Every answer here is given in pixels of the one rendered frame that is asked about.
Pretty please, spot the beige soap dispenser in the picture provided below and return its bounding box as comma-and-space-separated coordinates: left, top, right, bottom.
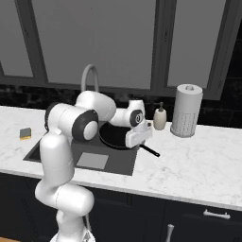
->
152, 101, 167, 131

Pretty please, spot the silver drawer handle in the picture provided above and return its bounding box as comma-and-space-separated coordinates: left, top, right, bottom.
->
202, 208, 232, 220

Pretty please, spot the dark grey sink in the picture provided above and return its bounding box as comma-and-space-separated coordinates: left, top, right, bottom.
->
23, 122, 141, 177

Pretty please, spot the dark drawer front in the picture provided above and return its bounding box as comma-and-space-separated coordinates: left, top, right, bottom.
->
164, 199, 242, 234

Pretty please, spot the black frying pan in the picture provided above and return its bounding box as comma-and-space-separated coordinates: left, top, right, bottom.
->
98, 122, 162, 158

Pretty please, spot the silver cupboard handle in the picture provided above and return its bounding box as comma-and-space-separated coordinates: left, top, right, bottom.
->
165, 223, 175, 242

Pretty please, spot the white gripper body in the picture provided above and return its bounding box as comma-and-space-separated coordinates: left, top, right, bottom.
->
125, 127, 154, 149

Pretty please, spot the white paper towel roll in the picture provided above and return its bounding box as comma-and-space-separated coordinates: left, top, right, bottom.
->
169, 83, 204, 139

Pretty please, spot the grey framed window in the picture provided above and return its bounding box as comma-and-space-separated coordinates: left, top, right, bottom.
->
0, 0, 242, 101

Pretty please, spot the grey curved tap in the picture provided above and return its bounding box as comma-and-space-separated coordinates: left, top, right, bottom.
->
80, 63, 100, 95

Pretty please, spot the yellow and grey sponge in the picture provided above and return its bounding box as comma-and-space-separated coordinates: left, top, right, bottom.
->
19, 127, 33, 141

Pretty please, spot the dark cupboard door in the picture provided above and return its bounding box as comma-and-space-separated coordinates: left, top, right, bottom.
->
84, 186, 167, 242

